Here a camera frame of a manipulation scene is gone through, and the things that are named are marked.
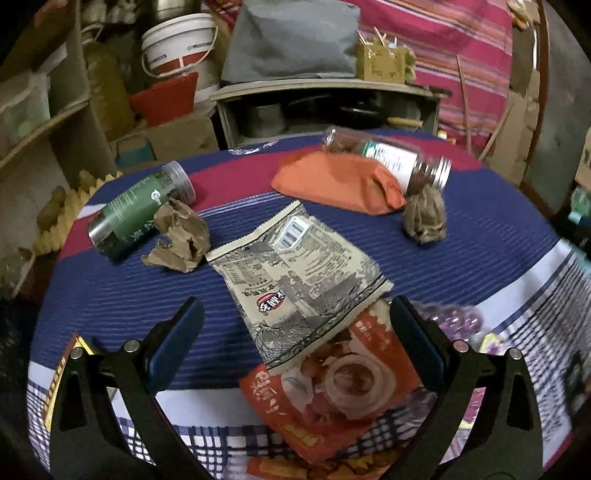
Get wooden utensil box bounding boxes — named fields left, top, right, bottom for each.
left=355, top=39, right=409, bottom=85

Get orange packet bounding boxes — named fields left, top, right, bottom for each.
left=270, top=152, right=407, bottom=217

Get cardboard sheets stack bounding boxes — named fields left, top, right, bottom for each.
left=480, top=69, right=542, bottom=185

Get grey printed snack packet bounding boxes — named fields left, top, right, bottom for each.
left=205, top=202, right=394, bottom=370

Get yellow printed box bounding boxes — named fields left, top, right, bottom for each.
left=41, top=335, right=100, bottom=428

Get green label jar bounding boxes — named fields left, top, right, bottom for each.
left=88, top=161, right=197, bottom=264

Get clear jar brown contents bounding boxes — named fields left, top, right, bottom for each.
left=321, top=127, right=453, bottom=197

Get brown cardboard box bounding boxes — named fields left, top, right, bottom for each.
left=108, top=111, right=220, bottom=172

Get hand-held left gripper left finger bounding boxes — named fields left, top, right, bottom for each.
left=48, top=296, right=206, bottom=480

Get yellow oil jug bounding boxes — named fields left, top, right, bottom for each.
left=83, top=41, right=136, bottom=139

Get brown potato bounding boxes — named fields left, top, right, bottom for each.
left=39, top=185, right=66, bottom=232

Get purple blister pack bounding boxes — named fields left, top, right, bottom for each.
left=411, top=302, right=513, bottom=358

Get cardboard egg tray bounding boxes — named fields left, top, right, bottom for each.
left=32, top=171, right=123, bottom=256

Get red noodle packet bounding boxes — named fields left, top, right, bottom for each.
left=238, top=309, right=424, bottom=462

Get red plastic basket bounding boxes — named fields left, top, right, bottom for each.
left=129, top=71, right=200, bottom=126

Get low grey cabinet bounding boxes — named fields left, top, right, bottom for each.
left=210, top=78, right=450, bottom=149

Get brown paper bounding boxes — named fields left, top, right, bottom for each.
left=141, top=198, right=211, bottom=274
left=402, top=187, right=448, bottom=245

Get red snack packet yellow print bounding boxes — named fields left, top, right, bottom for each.
left=247, top=455, right=416, bottom=480

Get grey door brown frame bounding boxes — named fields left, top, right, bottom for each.
left=517, top=0, right=588, bottom=217

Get cardboard box black print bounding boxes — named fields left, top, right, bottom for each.
left=575, top=138, right=591, bottom=185

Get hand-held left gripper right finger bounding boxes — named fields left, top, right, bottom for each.
left=390, top=295, right=546, bottom=480

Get translucent plastic container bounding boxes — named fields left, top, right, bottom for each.
left=0, top=83, right=51, bottom=145

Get thin wooden sticks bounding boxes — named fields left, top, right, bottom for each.
left=456, top=54, right=513, bottom=158

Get white plastic bucket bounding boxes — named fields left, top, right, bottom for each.
left=141, top=13, right=219, bottom=78

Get wooden shelf unit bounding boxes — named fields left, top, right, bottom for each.
left=0, top=0, right=118, bottom=195

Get grey cushion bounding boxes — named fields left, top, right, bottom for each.
left=222, top=0, right=362, bottom=85

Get red striped curtain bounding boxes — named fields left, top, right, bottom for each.
left=203, top=0, right=515, bottom=148

